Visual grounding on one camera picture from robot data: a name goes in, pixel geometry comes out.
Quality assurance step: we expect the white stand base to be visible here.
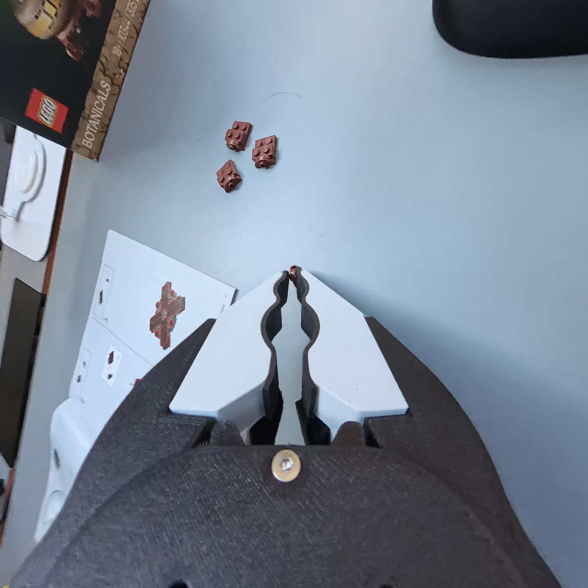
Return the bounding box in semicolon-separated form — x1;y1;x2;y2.
0;126;68;262

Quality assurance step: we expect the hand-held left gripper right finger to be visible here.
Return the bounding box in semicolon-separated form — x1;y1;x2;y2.
294;268;409;445

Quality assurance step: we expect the black armrest pad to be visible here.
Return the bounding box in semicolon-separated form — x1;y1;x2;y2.
432;0;588;59

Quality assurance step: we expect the black mat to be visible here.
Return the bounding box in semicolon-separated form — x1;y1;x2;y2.
0;278;47;467

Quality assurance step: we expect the white instruction booklet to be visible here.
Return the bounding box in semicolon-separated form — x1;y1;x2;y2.
34;230;237;543

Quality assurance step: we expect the black toy brick box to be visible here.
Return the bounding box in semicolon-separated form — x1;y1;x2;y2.
0;0;152;162

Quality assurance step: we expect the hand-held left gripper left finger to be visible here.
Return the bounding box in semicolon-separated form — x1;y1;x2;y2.
170;270;291;445

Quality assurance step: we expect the brown toy brick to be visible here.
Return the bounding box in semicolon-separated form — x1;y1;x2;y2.
216;159;243;194
252;135;279;169
224;120;253;152

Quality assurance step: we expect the grey desk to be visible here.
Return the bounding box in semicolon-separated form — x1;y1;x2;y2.
2;0;588;588

